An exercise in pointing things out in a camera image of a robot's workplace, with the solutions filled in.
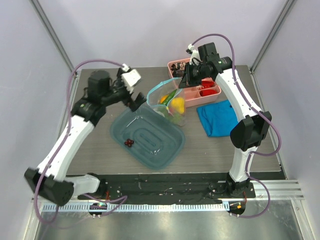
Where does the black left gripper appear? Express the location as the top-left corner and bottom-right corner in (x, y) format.
(102, 69), (148, 113)

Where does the green chili pepper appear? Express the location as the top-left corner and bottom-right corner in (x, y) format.
(162, 89), (177, 106)

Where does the yellow pear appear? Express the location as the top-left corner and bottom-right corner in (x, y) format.
(170, 97), (185, 115)

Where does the yellow green mango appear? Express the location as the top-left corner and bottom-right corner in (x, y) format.
(159, 95), (168, 104)

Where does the clear zip top bag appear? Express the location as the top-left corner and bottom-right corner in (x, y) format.
(146, 77), (186, 126)

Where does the green grape bunch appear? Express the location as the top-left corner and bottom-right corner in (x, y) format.
(164, 110), (186, 126)

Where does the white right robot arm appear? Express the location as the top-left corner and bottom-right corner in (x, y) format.
(178, 42), (272, 198)

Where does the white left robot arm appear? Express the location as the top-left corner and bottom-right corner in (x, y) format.
(24, 68), (146, 207)

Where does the red item in organizer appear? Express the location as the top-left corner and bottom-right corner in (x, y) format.
(197, 80), (218, 97)

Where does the pink divided organizer box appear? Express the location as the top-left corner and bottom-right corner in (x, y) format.
(167, 58), (222, 108)

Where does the clear blue plastic tray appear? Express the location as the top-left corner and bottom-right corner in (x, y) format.
(109, 105), (186, 171)

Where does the dark red cherry cluster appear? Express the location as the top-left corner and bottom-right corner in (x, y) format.
(124, 138), (135, 148)

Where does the blue folded cloth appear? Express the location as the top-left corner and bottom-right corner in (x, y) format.
(196, 100), (238, 138)

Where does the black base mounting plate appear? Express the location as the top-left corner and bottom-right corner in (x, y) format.
(92, 173), (256, 205)

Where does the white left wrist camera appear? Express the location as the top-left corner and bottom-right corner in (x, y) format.
(121, 63), (141, 94)

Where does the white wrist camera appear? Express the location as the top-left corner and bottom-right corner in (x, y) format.
(186, 44), (201, 66)
(121, 63), (141, 94)

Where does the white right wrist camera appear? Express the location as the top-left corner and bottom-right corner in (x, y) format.
(186, 44), (201, 66)

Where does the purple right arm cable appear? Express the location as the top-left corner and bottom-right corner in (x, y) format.
(188, 33), (283, 218)

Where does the aluminium front rail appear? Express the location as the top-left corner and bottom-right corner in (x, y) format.
(39, 180), (304, 214)

